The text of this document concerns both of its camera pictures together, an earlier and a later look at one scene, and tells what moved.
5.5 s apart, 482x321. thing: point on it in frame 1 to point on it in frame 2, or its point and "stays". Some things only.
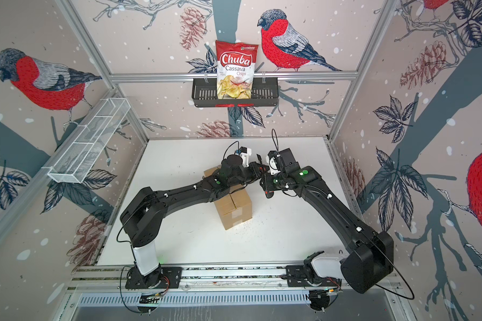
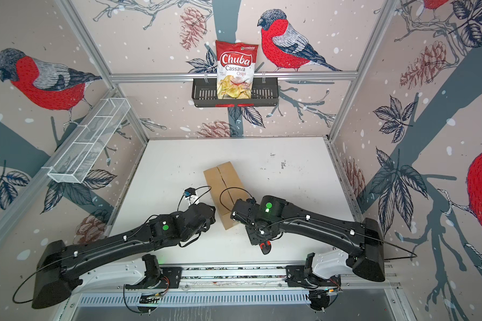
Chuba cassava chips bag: [235, 68] stays
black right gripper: [269, 186] to [252, 241]
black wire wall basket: [264, 92] stays
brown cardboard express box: [235, 206] stays
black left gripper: [254, 167] to [212, 219]
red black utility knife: [264, 175] to [266, 247]
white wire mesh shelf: [76, 159] stays
